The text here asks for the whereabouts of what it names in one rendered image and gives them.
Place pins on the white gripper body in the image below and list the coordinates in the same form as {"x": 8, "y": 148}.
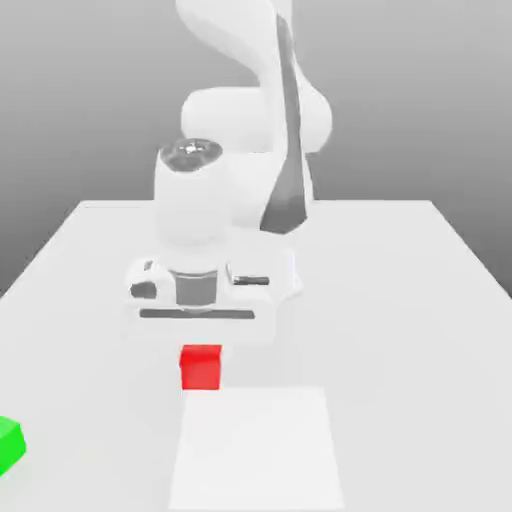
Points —
{"x": 196, "y": 324}

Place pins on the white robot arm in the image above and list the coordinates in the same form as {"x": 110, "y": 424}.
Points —
{"x": 208, "y": 120}

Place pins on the small red cube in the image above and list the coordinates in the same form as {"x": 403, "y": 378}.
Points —
{"x": 200, "y": 370}

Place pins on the small green cube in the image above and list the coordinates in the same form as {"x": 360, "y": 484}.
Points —
{"x": 8, "y": 442}

